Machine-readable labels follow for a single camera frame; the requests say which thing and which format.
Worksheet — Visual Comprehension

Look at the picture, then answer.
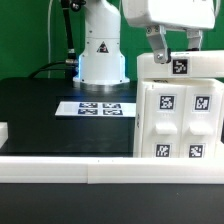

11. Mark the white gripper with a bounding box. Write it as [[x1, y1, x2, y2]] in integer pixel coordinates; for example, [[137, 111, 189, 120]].
[[122, 0, 215, 64]]

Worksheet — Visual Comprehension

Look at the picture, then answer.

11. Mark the white cabinet top block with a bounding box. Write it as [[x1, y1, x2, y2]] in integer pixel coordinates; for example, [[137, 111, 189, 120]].
[[137, 50, 224, 78]]

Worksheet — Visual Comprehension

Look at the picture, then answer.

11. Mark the white cabinet door panel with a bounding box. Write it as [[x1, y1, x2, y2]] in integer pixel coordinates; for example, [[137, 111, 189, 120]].
[[141, 86, 185, 158], [180, 87, 223, 159]]

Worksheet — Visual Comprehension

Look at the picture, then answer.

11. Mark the white cabinet box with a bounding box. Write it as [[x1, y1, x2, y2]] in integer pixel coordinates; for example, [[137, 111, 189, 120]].
[[133, 79, 224, 158]]

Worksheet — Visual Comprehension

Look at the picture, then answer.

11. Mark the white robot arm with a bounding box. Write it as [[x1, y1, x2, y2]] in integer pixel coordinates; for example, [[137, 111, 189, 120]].
[[59, 0, 221, 91]]

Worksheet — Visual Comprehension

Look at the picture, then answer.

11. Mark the white marker sheet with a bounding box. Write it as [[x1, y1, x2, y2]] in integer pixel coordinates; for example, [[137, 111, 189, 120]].
[[55, 101, 136, 117]]

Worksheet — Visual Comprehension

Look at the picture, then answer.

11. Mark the black cable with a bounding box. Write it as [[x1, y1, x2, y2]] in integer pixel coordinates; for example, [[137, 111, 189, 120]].
[[28, 0, 79, 79]]

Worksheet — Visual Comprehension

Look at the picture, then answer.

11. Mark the white cable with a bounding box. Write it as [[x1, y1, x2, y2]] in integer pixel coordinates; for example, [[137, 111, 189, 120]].
[[47, 0, 54, 79]]

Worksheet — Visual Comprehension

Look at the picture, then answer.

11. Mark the white frame border wall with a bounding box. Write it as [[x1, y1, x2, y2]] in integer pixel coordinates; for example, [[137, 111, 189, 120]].
[[0, 122, 224, 185]]

